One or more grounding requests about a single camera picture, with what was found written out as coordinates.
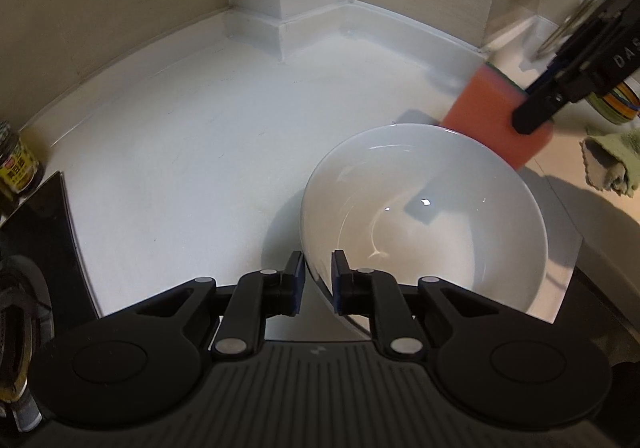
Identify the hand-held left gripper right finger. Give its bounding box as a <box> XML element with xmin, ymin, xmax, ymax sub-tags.
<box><xmin>332</xmin><ymin>249</ymin><xmax>507</xmax><ymax>358</ymax></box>

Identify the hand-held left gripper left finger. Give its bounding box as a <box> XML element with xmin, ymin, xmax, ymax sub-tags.
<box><xmin>132</xmin><ymin>251</ymin><xmax>305</xmax><ymax>358</ymax></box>

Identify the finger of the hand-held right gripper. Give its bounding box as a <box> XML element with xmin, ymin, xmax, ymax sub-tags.
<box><xmin>512</xmin><ymin>18</ymin><xmax>606</xmax><ymax>135</ymax></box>

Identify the pink and green sponge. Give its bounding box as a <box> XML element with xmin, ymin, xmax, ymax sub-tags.
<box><xmin>442</xmin><ymin>60</ymin><xmax>554</xmax><ymax>169</ymax></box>

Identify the white ceramic bowl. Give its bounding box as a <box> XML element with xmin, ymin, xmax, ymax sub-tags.
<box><xmin>300</xmin><ymin>123</ymin><xmax>549</xmax><ymax>342</ymax></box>

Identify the glass pot lid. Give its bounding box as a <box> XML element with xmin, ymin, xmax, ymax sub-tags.
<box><xmin>537</xmin><ymin>0</ymin><xmax>626</xmax><ymax>61</ymax></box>

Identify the striped colourful cup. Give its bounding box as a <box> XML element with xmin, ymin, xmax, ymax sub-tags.
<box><xmin>586</xmin><ymin>82</ymin><xmax>640</xmax><ymax>127</ymax></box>

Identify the green cloth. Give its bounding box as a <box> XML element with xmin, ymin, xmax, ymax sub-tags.
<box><xmin>579</xmin><ymin>127</ymin><xmax>640</xmax><ymax>199</ymax></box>

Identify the black glass gas stove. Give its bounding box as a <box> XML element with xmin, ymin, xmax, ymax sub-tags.
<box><xmin>0</xmin><ymin>171</ymin><xmax>102</xmax><ymax>429</ymax></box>

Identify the black burner grate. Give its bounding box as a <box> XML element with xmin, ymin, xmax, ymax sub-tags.
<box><xmin>0</xmin><ymin>253</ymin><xmax>57</xmax><ymax>435</ymax></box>

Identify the sauce jar with yellow-red label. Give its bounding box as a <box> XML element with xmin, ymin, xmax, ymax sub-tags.
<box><xmin>0</xmin><ymin>121</ymin><xmax>47</xmax><ymax>215</ymax></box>

